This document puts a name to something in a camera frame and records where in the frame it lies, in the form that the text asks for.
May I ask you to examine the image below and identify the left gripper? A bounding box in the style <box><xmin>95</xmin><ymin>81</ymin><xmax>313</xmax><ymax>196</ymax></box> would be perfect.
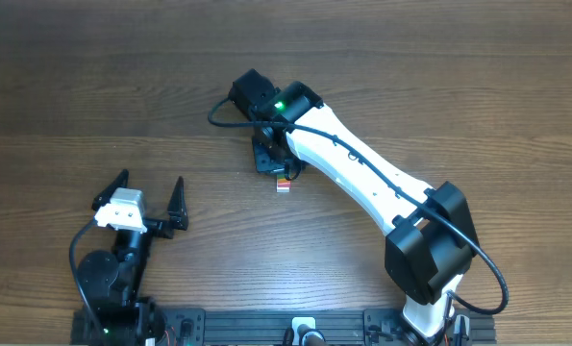
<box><xmin>91</xmin><ymin>168</ymin><xmax>190</xmax><ymax>240</ymax></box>

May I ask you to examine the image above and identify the mounting rail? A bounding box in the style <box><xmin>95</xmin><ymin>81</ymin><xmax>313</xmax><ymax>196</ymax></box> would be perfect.
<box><xmin>71</xmin><ymin>307</ymin><xmax>497</xmax><ymax>346</ymax></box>

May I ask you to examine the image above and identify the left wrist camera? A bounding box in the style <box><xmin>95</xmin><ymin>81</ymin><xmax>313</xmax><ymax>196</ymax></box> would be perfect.
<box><xmin>93</xmin><ymin>187</ymin><xmax>148</xmax><ymax>235</ymax></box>

